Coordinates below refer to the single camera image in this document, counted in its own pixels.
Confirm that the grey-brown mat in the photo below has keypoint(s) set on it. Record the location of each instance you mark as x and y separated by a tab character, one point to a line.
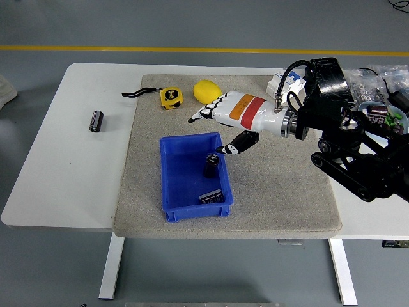
271	208

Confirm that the glossy black pedal case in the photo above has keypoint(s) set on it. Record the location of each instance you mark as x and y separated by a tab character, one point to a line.
330	76

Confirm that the black cylindrical battery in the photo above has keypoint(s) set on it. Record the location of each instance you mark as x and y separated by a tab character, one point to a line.
96	121
211	166
211	196

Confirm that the white table leg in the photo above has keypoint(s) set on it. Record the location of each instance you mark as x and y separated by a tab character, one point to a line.
111	268
343	272

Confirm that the yellow lemon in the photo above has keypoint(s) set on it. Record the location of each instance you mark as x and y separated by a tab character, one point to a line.
204	91

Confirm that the yellow tape measure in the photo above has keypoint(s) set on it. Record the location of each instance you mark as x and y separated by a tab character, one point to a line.
172	97

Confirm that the clear plastic parts bag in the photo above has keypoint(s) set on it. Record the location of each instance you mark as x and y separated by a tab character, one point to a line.
394	75

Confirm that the white circuit breaker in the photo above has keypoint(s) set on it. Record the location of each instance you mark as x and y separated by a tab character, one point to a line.
292	81

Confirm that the clear bag of washers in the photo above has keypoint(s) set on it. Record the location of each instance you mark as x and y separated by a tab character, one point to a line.
364	88

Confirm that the small dark capacitor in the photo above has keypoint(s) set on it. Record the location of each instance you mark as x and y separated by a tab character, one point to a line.
397	128

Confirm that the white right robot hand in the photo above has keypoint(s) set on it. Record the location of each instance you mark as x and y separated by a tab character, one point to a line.
252	112

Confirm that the grey under-table bracket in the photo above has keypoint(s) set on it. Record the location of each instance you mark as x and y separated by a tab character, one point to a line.
290	241

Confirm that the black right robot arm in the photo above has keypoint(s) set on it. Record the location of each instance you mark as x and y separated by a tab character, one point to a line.
322	118

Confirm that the light blue bowl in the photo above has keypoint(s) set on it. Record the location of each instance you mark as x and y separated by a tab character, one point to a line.
362	108

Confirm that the table height control panel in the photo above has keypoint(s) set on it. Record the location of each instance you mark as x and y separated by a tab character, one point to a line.
395	243

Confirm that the black power adapter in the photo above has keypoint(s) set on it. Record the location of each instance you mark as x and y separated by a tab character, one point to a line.
399	97

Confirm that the green terminal connector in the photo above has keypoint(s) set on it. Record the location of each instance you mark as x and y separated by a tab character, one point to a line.
393	119

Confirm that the blue plastic box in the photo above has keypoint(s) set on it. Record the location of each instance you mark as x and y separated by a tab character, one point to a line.
182	172

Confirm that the large brown capacitor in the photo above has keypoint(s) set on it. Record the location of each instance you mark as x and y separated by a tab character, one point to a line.
377	113

